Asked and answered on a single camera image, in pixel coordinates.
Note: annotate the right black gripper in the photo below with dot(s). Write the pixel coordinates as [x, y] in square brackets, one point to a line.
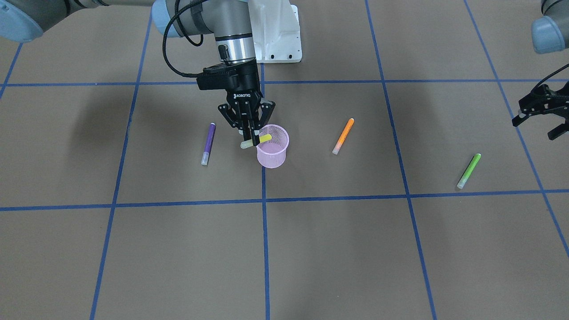
[242, 87]

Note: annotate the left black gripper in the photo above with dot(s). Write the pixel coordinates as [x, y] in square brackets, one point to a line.
[547, 103]

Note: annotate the purple marker pen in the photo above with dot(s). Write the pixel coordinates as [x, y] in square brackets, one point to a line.
[208, 144]

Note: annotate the green marker pen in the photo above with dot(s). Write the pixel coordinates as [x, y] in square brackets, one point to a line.
[468, 171]

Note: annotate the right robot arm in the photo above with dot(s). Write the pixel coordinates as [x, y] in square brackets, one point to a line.
[107, 24]

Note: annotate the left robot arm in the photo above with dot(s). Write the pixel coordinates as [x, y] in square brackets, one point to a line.
[550, 33]

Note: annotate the pink mesh pen holder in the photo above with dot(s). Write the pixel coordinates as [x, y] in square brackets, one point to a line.
[272, 153]

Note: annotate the orange marker pen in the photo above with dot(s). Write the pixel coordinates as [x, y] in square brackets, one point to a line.
[348, 126]

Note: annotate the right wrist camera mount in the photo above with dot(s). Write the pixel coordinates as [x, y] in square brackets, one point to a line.
[216, 77]

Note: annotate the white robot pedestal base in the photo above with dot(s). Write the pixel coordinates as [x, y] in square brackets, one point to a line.
[276, 31]

